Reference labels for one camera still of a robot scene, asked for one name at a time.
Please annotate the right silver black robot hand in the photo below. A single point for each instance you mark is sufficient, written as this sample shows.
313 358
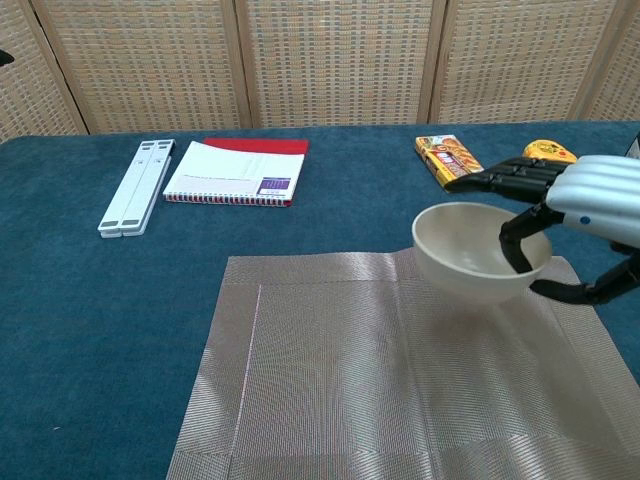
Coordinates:
595 195

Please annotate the blue felt table cover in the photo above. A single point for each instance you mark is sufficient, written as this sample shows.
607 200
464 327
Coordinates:
100 325

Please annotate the white bowl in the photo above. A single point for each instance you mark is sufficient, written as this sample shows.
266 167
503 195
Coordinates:
450 250

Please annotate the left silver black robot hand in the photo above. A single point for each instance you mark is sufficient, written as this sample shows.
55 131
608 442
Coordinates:
5 56

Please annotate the woven bamboo folding screen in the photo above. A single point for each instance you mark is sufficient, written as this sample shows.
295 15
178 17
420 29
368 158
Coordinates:
340 60

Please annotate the yellow snack box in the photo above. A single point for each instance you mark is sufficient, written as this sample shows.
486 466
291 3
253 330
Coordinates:
440 155

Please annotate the black cardboard box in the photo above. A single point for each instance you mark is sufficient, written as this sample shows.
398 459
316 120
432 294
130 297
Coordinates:
635 147

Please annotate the white folding stand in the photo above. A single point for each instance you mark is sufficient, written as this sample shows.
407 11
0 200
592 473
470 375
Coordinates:
135 190

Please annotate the gray woven placemat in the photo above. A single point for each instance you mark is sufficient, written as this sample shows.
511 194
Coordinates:
350 375

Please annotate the yellow tape measure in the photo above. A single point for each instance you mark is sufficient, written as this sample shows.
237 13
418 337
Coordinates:
547 150

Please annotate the white red spiral notebook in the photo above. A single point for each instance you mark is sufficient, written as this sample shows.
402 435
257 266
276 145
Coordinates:
235 170

